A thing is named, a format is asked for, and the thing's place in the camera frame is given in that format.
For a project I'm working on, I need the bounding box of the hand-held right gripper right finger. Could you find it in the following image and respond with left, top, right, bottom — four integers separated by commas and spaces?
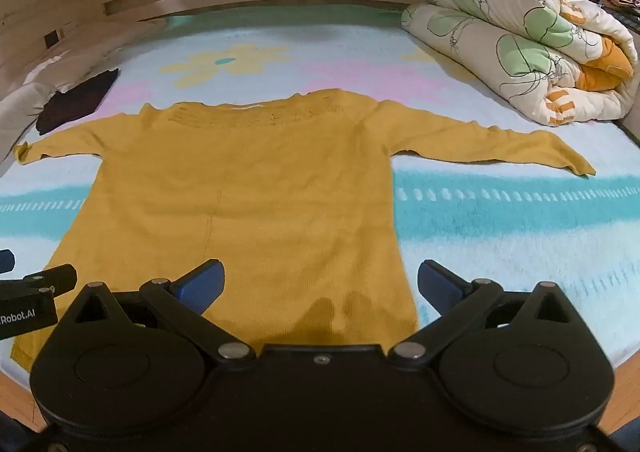
387, 259, 577, 364

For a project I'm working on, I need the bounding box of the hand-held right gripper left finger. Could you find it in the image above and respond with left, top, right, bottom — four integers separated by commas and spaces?
64, 259, 256, 364

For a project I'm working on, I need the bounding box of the yellow knit sweater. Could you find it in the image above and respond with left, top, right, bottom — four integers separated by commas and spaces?
11, 89, 597, 375

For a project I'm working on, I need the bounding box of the flower printed blanket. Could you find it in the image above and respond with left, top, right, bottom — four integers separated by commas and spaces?
0, 14, 640, 383

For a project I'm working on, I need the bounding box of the dark folded cloth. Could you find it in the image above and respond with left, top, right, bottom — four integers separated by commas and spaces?
36, 68, 121, 135

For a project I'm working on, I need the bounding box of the rolled floral quilt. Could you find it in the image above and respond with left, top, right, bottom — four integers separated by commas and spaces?
401, 0, 640, 127

